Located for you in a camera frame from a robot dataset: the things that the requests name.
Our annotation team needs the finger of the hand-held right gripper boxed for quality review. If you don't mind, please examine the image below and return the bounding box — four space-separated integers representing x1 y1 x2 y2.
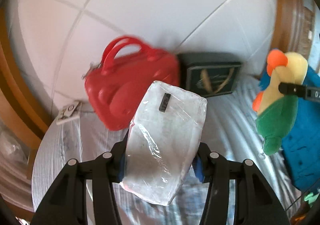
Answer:
279 82 320 103

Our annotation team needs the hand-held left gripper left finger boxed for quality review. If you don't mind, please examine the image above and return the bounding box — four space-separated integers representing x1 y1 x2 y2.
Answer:
31 135 129 225

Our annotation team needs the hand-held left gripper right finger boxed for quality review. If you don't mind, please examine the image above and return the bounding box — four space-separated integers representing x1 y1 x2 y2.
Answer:
192 141 291 225

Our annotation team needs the green yellow parrot plush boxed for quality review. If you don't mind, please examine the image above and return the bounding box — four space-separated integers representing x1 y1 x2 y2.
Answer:
252 49 309 157

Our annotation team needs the clear plastic pouch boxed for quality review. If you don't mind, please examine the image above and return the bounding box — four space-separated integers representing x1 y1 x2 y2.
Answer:
119 80 208 207

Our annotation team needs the blue plastic storage crate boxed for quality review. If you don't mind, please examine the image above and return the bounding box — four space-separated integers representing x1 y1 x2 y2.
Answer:
259 65 320 192

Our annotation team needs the small white card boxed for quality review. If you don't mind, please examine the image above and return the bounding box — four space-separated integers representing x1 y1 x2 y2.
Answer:
56 101 82 125

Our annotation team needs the red toy suitcase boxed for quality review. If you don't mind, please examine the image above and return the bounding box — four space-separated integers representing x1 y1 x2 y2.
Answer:
84 36 180 132

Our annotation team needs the dark green gift box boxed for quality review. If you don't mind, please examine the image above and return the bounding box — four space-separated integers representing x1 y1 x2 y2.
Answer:
178 52 243 98

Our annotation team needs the green cloth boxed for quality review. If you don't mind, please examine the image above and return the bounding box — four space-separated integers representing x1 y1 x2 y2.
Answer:
302 191 318 207

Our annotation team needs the wooden frame post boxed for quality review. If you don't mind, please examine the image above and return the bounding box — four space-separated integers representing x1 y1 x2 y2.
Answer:
274 0 304 77
0 7 50 145

